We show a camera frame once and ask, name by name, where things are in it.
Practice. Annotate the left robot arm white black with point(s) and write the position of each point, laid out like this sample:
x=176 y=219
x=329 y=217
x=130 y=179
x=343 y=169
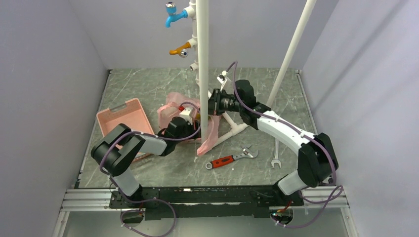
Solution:
x=115 y=152

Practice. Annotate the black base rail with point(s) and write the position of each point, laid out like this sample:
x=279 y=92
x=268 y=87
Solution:
x=257 y=201

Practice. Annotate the white PVC pipe frame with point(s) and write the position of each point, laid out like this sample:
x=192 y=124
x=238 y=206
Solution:
x=201 y=14

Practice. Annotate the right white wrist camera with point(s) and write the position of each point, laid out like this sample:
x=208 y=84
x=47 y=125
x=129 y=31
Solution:
x=223 y=79

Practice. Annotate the pink plastic bag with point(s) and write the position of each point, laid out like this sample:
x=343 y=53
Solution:
x=171 y=110

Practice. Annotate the silver open end wrench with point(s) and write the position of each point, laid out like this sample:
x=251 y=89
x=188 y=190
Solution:
x=275 y=160

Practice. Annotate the blue faucet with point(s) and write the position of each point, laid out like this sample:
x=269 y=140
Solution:
x=172 y=15

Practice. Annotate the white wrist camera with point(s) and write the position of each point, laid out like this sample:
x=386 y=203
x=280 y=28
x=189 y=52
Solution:
x=223 y=79
x=186 y=113

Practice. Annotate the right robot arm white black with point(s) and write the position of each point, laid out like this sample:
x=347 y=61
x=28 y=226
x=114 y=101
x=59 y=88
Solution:
x=316 y=159

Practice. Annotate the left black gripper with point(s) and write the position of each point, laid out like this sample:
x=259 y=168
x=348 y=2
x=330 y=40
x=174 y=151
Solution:
x=197 y=125

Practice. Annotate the pink plastic basket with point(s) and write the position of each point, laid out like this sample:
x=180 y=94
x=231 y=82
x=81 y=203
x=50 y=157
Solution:
x=130 y=113

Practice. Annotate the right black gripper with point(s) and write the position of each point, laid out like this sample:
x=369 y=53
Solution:
x=214 y=102

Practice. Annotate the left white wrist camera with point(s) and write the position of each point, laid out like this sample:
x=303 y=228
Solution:
x=186 y=113

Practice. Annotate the orange faucet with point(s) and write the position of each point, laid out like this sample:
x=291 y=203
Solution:
x=181 y=51

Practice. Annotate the red handled adjustable wrench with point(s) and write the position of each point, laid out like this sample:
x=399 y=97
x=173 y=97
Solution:
x=246 y=152

